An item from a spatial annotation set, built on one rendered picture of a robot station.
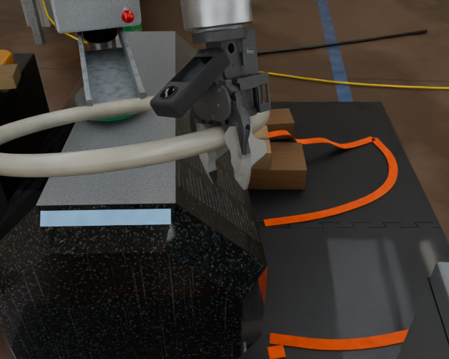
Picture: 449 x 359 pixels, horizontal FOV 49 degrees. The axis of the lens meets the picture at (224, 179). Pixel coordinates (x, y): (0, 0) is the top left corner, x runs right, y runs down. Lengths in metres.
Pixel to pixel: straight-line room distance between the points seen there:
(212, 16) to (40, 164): 0.28
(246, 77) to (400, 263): 1.74
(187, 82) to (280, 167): 1.88
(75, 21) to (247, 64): 0.76
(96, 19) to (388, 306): 1.52
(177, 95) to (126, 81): 0.62
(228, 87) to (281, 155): 1.93
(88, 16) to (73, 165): 0.78
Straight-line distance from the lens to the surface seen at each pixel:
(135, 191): 1.27
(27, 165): 0.66
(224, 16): 0.63
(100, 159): 0.62
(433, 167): 2.93
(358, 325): 2.05
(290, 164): 2.50
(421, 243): 2.42
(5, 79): 1.95
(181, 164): 1.37
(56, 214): 1.28
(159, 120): 1.53
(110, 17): 1.37
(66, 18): 1.36
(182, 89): 0.61
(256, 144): 0.68
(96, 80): 1.23
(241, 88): 0.65
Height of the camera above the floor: 1.66
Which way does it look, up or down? 40 degrees down
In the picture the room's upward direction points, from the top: straight up
